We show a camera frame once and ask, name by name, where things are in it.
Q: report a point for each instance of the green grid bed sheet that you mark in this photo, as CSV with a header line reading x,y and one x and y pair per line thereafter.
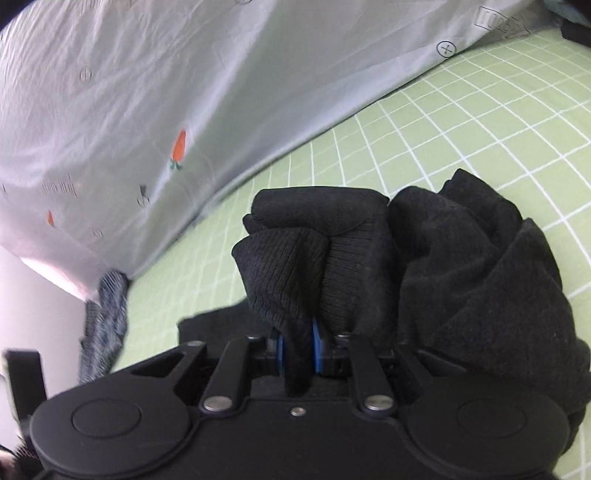
x,y
515,113

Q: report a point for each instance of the black ribbed knit garment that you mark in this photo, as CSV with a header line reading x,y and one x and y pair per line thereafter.
x,y
459,272

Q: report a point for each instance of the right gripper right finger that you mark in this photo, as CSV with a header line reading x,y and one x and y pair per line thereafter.
x,y
353,357

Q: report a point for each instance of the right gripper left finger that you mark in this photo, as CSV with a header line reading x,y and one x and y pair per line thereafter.
x,y
242,360

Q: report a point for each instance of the blue plaid shirt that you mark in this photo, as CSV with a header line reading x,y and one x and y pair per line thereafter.
x,y
105,328

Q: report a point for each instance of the grey carrot print pillow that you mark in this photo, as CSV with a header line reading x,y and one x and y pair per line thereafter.
x,y
122,120

